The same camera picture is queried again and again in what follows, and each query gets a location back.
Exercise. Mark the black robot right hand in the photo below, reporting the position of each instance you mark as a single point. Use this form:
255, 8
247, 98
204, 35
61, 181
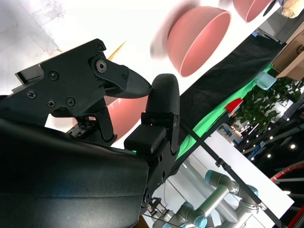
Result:
71, 178

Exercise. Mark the pink plastic bowl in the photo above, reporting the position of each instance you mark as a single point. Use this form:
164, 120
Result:
128, 114
190, 35
247, 8

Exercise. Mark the grey industrial robot arm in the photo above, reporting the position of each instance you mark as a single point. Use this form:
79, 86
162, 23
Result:
213, 199

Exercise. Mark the orange sliver mark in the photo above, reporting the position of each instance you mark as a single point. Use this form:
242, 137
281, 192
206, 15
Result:
116, 51

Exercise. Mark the green cloth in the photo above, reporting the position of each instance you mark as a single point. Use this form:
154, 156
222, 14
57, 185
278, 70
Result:
204, 123

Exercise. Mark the black stand pole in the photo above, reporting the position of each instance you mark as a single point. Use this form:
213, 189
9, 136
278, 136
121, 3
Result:
223, 164

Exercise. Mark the red flat object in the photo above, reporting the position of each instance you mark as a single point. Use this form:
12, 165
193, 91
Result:
234, 105

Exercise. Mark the black backdrop cloth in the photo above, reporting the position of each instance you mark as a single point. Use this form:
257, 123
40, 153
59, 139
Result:
225, 78

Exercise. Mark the green leafy plant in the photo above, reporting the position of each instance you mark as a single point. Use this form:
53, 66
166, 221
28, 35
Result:
261, 107

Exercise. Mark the red rimmed hoop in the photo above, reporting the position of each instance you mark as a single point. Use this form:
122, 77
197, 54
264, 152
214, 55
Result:
288, 170

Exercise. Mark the light blue translucent container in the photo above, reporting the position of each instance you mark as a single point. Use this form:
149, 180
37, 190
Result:
266, 80

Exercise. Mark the cardboard box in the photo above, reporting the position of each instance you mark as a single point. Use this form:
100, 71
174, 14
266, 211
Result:
292, 59

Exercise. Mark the grey metal cabinet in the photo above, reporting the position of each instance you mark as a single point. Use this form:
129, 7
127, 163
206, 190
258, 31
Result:
275, 26

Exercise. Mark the beige lumpy object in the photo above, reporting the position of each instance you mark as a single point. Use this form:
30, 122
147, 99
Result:
292, 8

